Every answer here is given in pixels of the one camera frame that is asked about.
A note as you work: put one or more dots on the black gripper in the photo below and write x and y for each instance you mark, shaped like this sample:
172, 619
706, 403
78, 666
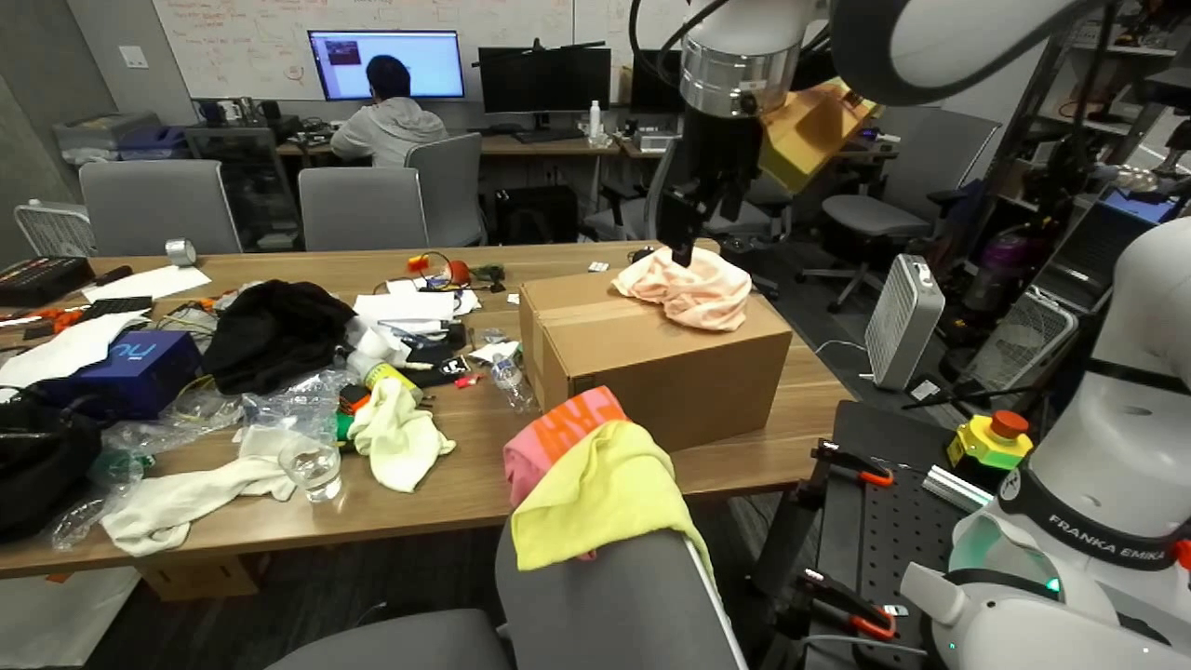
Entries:
720, 154

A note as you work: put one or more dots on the peach cloth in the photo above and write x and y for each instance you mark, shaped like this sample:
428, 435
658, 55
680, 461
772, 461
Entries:
692, 300

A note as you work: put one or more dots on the pink and orange cloth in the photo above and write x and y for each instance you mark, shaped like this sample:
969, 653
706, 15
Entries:
552, 434

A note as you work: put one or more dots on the yellow-green cloth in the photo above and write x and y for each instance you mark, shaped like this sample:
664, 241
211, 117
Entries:
607, 496

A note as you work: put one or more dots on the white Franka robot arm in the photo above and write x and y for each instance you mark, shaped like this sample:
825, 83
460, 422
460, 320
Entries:
1117, 459

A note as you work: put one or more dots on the large brown cardboard box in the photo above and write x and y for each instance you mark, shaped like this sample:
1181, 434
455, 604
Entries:
645, 372

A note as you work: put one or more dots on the grey office chair holding clothes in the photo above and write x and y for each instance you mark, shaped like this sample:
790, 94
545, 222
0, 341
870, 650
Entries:
619, 615

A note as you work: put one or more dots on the blue box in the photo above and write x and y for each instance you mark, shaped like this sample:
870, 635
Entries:
134, 365

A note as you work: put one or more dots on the white bottle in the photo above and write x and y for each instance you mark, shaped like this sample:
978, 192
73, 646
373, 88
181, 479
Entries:
597, 124

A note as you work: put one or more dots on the dark computer monitor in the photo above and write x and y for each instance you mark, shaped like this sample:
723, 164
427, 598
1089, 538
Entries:
654, 83
545, 79

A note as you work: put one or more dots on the long wooden desk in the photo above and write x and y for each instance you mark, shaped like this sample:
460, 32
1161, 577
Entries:
545, 148

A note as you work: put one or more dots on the white space heater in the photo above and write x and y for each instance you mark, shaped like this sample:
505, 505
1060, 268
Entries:
902, 320

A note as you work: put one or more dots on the orange toy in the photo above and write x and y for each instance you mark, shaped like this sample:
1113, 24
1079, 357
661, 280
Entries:
434, 264

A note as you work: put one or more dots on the white paper stack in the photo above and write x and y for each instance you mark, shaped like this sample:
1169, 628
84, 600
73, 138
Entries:
409, 305

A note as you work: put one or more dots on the lit computer monitor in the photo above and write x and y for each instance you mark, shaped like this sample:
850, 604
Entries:
428, 61

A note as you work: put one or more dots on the person in grey hoodie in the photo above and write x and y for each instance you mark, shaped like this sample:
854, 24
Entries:
390, 130

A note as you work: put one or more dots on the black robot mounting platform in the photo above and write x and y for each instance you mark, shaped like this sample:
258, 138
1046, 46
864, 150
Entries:
881, 524

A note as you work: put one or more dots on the yellow red emergency stop button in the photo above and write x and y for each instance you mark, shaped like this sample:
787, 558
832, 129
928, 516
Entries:
989, 443

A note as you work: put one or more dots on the pale yellow cloth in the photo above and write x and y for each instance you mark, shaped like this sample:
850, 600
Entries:
397, 440

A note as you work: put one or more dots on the open laptop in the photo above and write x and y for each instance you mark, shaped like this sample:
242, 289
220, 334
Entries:
1104, 253

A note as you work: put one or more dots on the dark metal shelf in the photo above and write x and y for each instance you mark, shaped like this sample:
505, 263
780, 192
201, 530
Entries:
1117, 124

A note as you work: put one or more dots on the black garment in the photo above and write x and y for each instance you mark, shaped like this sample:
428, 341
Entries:
274, 336

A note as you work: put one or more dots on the clear plastic bags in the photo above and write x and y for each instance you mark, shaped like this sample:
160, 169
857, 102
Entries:
300, 422

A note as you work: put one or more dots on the white paper sheet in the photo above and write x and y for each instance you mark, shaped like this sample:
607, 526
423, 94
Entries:
141, 284
70, 347

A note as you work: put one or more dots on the cream white cloth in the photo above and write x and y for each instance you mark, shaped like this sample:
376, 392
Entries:
172, 505

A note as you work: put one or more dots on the black keyboard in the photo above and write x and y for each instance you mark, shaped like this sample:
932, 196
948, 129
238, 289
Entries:
42, 280

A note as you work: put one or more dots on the black bag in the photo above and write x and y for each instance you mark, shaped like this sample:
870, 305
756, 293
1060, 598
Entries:
37, 471

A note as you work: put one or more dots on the white wall plate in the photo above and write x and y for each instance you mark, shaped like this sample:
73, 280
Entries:
134, 58

